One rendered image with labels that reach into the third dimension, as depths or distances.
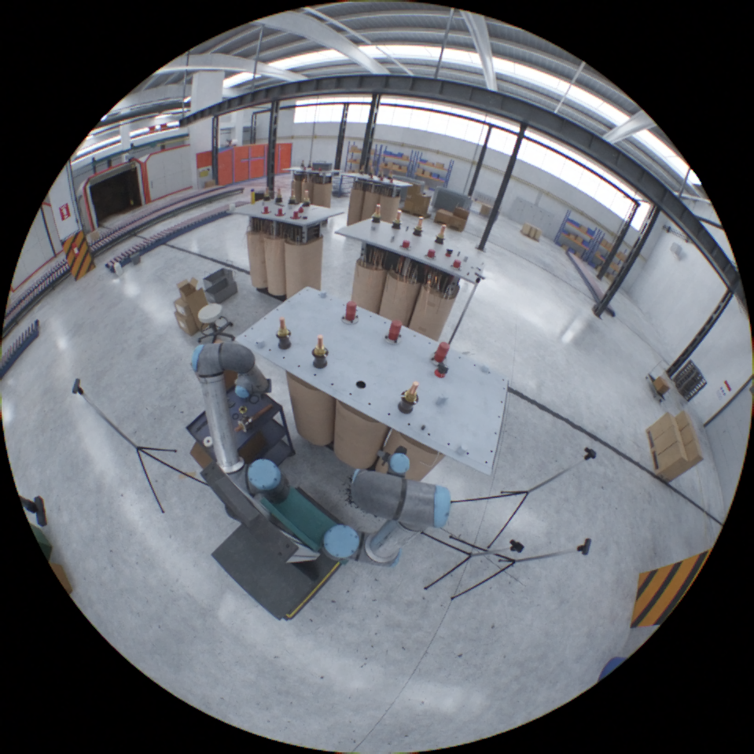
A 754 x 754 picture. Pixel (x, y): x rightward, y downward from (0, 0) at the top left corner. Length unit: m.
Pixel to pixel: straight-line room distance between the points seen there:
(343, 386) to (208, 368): 0.70
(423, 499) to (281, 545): 0.37
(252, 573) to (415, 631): 1.57
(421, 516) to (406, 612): 2.00
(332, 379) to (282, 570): 1.16
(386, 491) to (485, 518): 2.35
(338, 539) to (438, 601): 1.68
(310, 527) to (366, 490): 0.83
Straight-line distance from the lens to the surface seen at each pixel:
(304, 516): 1.47
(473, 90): 9.27
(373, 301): 3.21
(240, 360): 1.11
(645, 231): 10.37
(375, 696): 2.89
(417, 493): 0.66
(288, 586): 1.66
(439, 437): 1.35
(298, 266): 3.67
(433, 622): 2.72
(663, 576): 5.01
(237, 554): 1.72
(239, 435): 1.88
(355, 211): 7.32
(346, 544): 1.18
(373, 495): 0.66
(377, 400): 1.37
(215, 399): 1.16
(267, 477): 1.27
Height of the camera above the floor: 2.47
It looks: 49 degrees down
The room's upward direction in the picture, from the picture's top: 14 degrees clockwise
